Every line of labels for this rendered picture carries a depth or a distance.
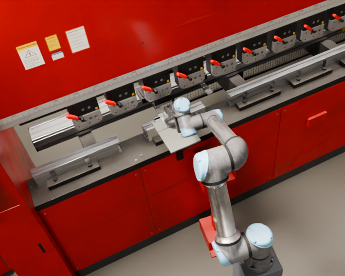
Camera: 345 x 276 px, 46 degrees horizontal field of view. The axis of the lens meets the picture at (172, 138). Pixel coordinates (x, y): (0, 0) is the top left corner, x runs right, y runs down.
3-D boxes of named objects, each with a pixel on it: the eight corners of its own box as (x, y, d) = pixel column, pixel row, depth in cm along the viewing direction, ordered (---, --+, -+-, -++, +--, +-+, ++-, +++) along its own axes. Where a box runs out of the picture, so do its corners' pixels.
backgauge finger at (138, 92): (152, 119, 235) (151, 112, 231) (136, 94, 252) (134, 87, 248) (171, 111, 238) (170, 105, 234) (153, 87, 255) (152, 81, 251)
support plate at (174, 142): (171, 154, 214) (171, 152, 213) (151, 124, 231) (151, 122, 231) (201, 141, 218) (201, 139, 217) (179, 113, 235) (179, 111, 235)
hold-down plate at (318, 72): (293, 88, 256) (294, 85, 254) (288, 84, 260) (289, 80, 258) (332, 73, 263) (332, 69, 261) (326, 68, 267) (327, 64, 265)
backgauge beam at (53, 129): (37, 153, 240) (31, 141, 233) (33, 138, 249) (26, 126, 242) (346, 32, 292) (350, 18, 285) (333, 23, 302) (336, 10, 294)
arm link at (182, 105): (178, 115, 194) (173, 98, 194) (173, 119, 204) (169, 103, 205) (193, 110, 195) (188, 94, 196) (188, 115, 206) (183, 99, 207)
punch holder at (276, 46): (273, 54, 234) (275, 29, 222) (264, 47, 240) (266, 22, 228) (294, 46, 237) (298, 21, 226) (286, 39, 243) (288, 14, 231)
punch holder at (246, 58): (243, 65, 229) (244, 41, 218) (235, 58, 235) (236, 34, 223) (265, 57, 233) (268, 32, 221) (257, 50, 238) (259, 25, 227)
